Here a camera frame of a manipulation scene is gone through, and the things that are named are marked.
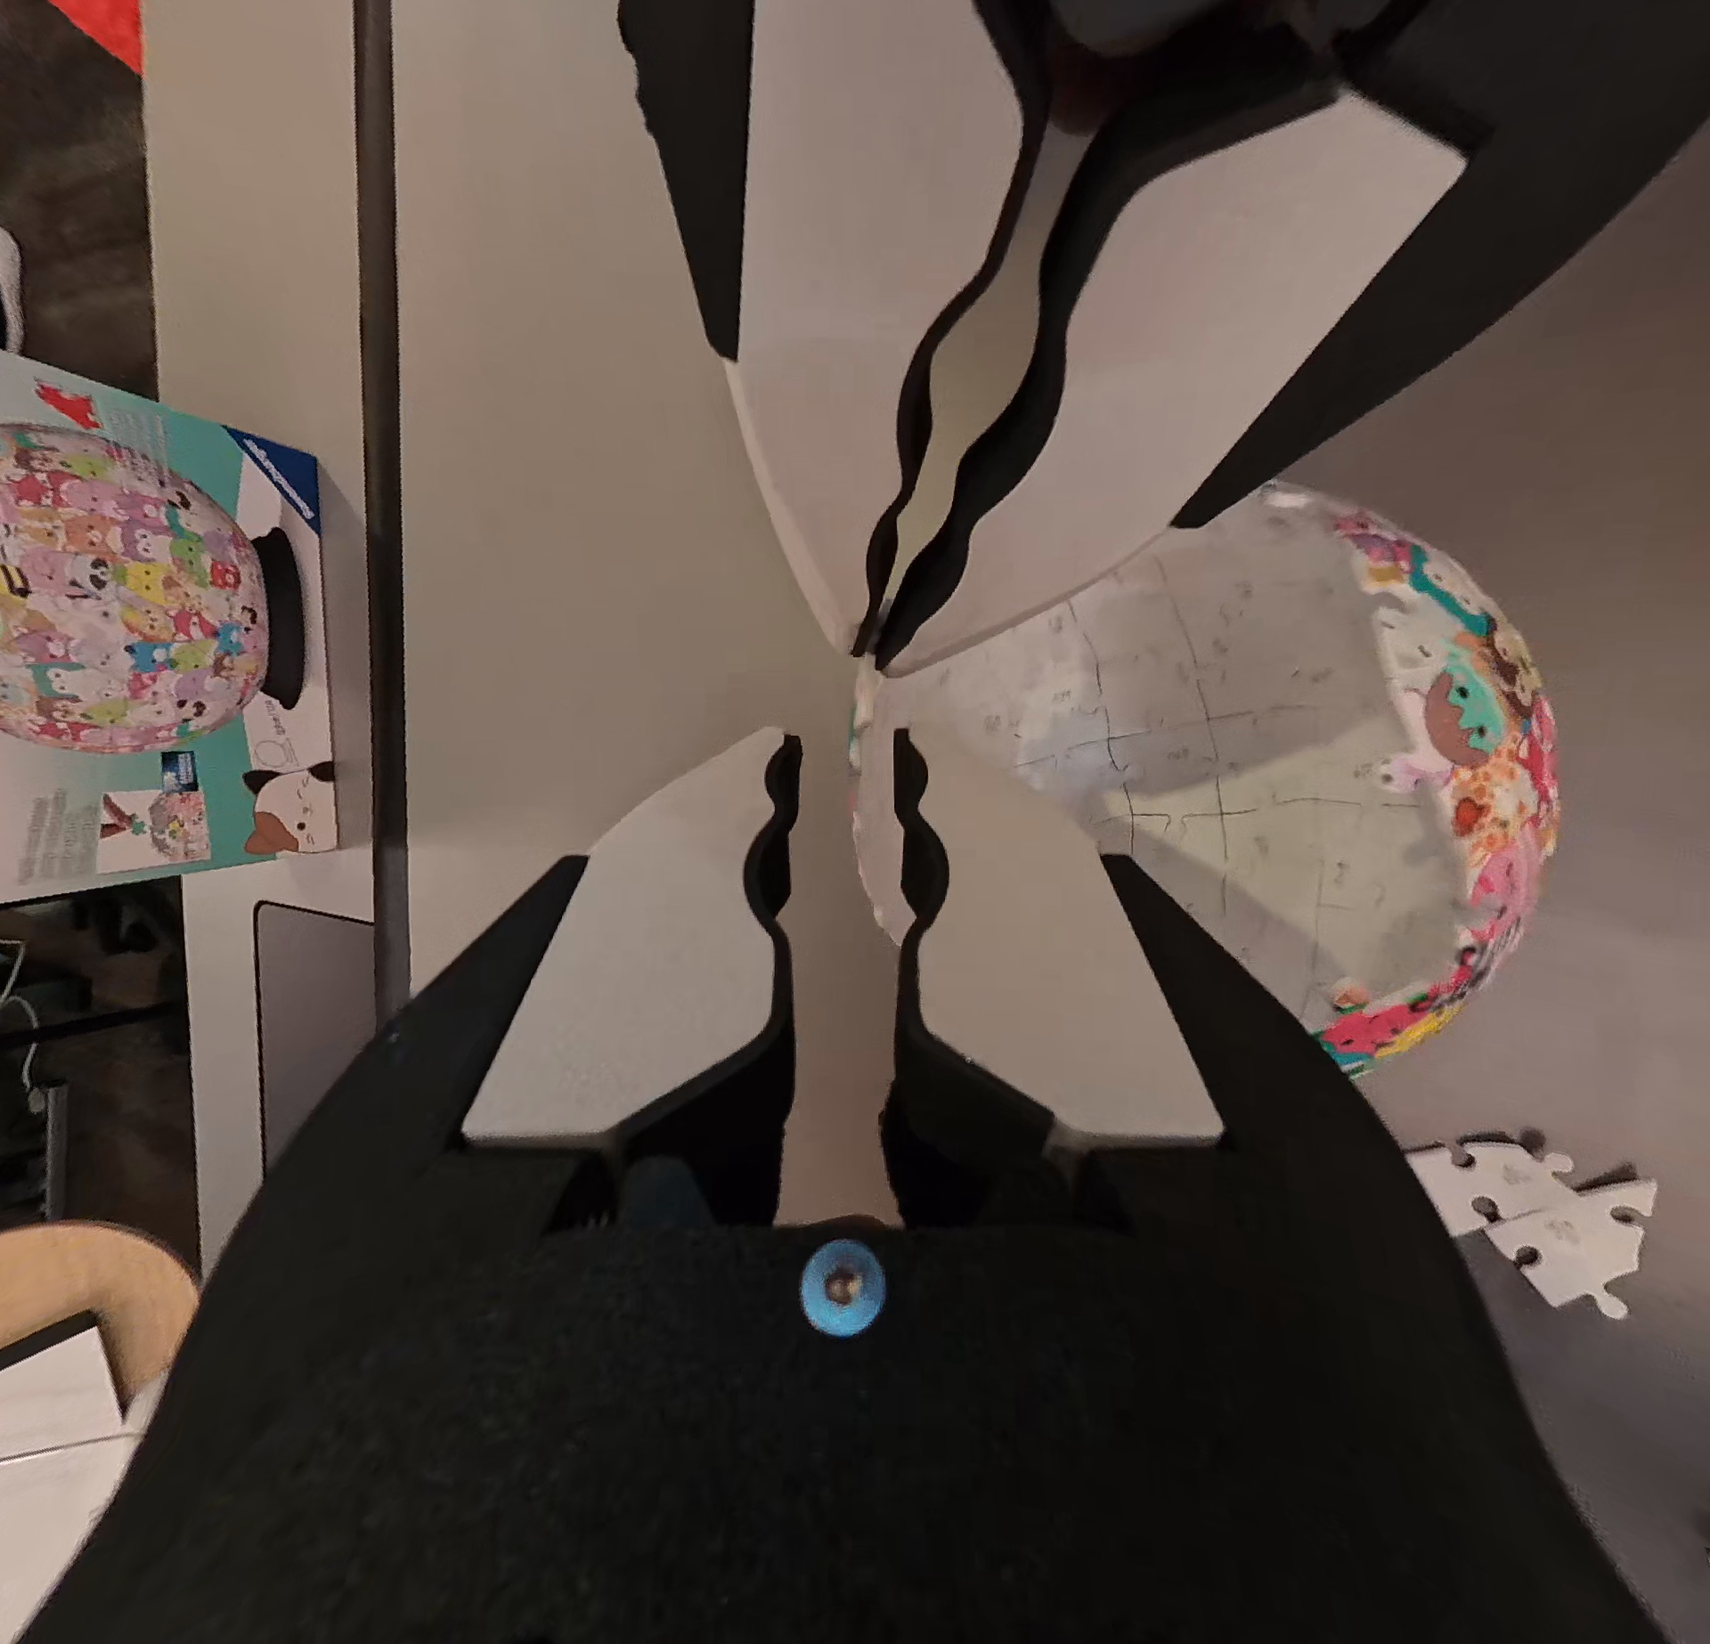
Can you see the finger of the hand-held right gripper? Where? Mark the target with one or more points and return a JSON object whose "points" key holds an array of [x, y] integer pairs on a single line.
{"points": [[1202, 334], [855, 200]]}

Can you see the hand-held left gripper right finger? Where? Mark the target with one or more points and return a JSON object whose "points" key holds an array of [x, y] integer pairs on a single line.
{"points": [[1042, 989]]}

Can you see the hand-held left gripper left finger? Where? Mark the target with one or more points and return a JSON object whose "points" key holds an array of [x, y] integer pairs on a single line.
{"points": [[641, 989]]}

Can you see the colourful puzzle ball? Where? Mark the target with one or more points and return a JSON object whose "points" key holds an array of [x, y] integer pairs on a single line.
{"points": [[1256, 762]]}

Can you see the white puzzle piece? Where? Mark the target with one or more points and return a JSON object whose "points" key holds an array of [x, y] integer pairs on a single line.
{"points": [[1483, 1184], [1576, 1249]]}

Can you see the puzzle ball cardboard box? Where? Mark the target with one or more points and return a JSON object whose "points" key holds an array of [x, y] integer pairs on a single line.
{"points": [[147, 628]]}

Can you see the black office chair base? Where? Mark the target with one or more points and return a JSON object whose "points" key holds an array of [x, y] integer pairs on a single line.
{"points": [[80, 1002]]}

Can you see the beige curved chair back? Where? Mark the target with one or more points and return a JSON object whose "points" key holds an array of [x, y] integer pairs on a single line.
{"points": [[120, 1270]]}

